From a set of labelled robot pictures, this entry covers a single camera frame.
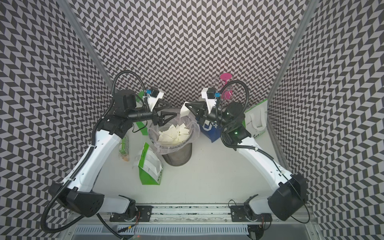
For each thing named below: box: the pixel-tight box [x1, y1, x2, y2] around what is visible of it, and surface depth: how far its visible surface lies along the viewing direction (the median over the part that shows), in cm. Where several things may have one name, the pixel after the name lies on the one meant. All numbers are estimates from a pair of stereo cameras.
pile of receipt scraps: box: [158, 123, 190, 143], surface depth 85 cm
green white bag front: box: [138, 142, 164, 185], surface depth 71 cm
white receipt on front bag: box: [144, 150, 163, 176], surface depth 72 cm
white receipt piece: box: [180, 101, 191, 118], surface depth 61 cm
